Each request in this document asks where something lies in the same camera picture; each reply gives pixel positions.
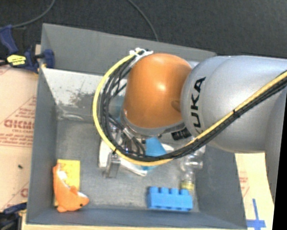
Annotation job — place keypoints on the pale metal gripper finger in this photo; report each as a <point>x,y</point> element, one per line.
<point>109,165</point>
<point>116,168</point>

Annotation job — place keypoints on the blue and white plastic container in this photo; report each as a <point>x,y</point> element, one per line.
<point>155,146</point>

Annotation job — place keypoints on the grey metal bin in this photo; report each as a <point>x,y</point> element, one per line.
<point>130,187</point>

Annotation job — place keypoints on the yellow flat card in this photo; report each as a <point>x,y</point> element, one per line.
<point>73,171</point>

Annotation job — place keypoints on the orange and white toy fish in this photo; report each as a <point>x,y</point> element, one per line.
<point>66,193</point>

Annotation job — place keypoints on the blue toy building brick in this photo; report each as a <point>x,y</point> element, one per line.
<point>168,200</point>

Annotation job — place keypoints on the clear plastic bottle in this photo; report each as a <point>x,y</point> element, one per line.
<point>191,166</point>

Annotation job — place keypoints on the black cylinder on white bracket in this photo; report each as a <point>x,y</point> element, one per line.
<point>181,134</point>

